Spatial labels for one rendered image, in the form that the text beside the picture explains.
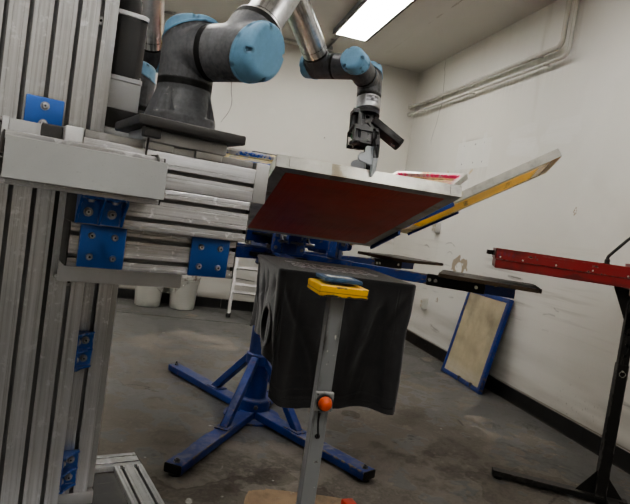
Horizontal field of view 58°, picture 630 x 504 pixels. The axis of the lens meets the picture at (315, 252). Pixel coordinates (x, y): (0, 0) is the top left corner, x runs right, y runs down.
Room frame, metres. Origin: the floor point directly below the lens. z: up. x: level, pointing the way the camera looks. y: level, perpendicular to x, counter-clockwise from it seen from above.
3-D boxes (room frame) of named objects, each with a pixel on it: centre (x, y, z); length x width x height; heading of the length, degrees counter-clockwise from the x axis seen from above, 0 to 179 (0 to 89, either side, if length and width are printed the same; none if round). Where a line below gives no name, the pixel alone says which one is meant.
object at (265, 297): (1.94, 0.12, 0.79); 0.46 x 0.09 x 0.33; 14
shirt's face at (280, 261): (1.98, -0.06, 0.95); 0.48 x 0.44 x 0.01; 14
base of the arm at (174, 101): (1.24, 0.33, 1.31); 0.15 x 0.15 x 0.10
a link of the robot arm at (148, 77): (1.66, 0.60, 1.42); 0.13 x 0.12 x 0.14; 97
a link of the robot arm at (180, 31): (1.23, 0.32, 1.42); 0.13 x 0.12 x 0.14; 63
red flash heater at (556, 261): (2.67, -1.15, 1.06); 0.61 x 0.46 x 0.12; 74
